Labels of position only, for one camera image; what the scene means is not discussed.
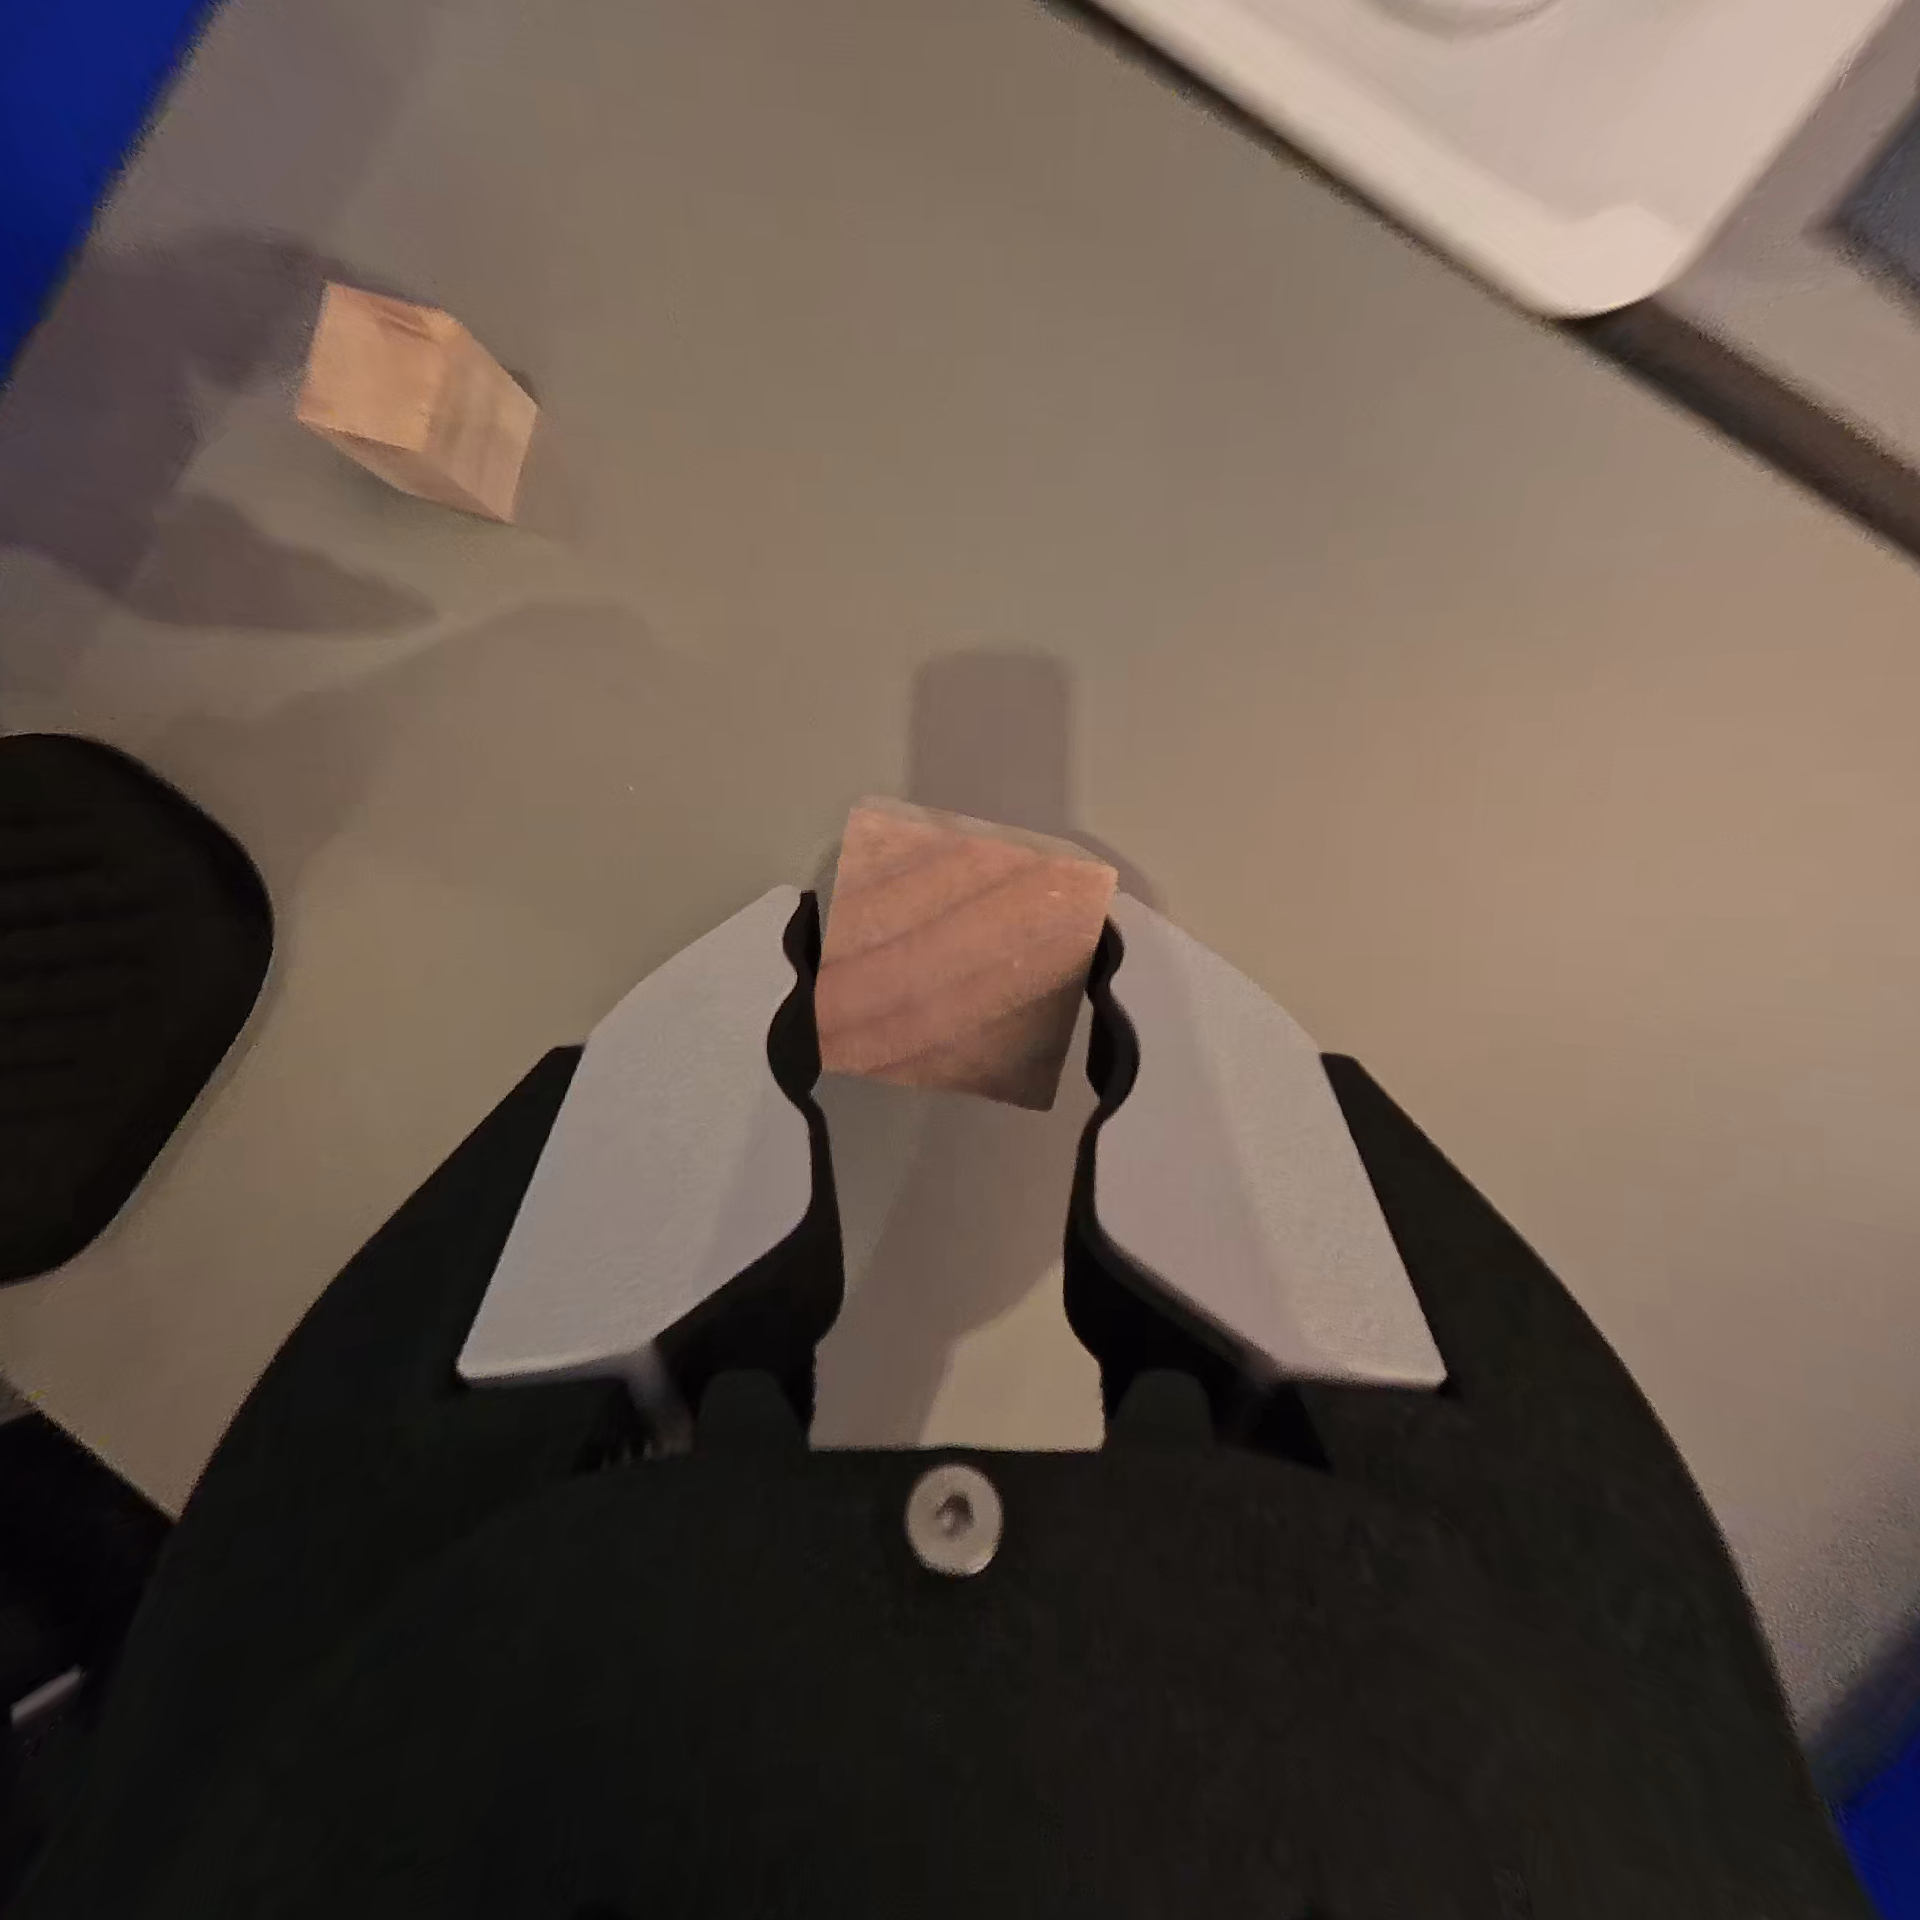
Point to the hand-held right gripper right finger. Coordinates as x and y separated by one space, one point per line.
1260 1186

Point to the wooden cube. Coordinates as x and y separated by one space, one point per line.
960 961
404 398

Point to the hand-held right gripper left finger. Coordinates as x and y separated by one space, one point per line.
644 1186

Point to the black mesh pad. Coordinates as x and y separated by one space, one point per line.
106 1005

